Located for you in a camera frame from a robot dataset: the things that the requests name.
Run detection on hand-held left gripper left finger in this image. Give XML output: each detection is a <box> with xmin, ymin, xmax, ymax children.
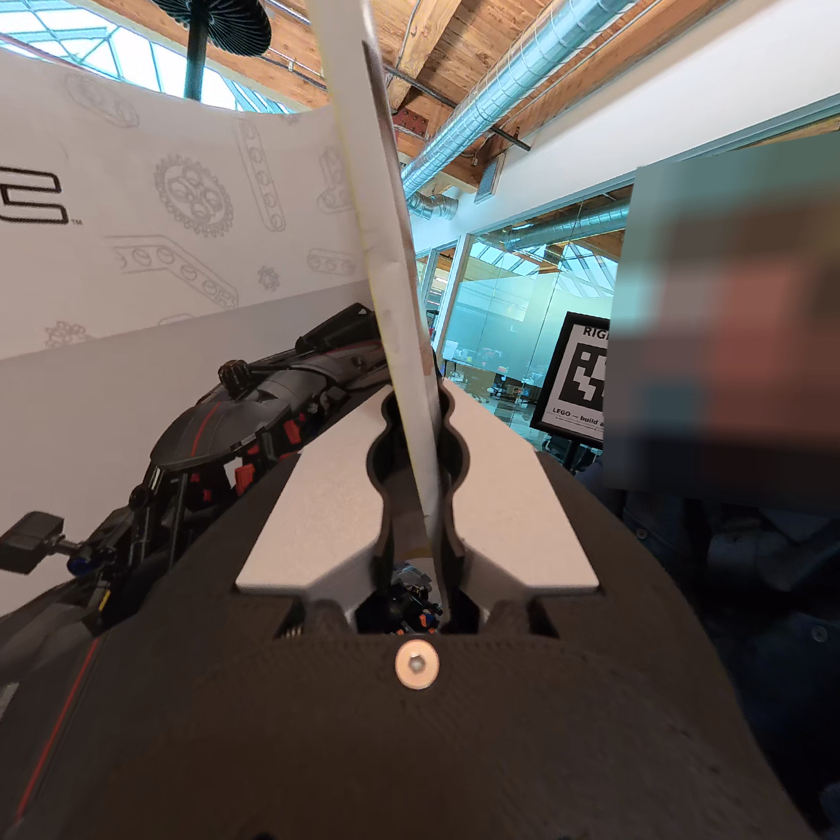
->
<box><xmin>234</xmin><ymin>384</ymin><xmax>398</xmax><ymax>626</ymax></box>

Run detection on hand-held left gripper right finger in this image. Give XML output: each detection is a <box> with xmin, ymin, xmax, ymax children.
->
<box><xmin>436</xmin><ymin>378</ymin><xmax>601</xmax><ymax>626</ymax></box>

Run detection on lego car chassis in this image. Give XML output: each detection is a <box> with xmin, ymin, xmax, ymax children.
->
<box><xmin>387</xmin><ymin>564</ymin><xmax>442</xmax><ymax>635</ymax></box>

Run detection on lego instruction booklet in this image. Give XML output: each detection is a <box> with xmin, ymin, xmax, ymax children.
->
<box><xmin>0</xmin><ymin>0</ymin><xmax>448</xmax><ymax>821</ymax></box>

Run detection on black framed marker sign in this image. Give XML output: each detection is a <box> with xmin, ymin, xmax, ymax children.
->
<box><xmin>530</xmin><ymin>311</ymin><xmax>613</xmax><ymax>448</ymax></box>

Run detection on person's dark blue jacket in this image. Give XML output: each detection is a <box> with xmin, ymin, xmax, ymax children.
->
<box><xmin>576</xmin><ymin>453</ymin><xmax>840</xmax><ymax>840</ymax></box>

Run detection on black metal pole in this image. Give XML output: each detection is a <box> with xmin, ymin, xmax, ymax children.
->
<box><xmin>150</xmin><ymin>0</ymin><xmax>273</xmax><ymax>102</ymax></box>

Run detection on silver air duct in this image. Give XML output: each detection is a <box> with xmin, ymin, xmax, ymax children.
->
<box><xmin>400</xmin><ymin>0</ymin><xmax>641</xmax><ymax>224</ymax></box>

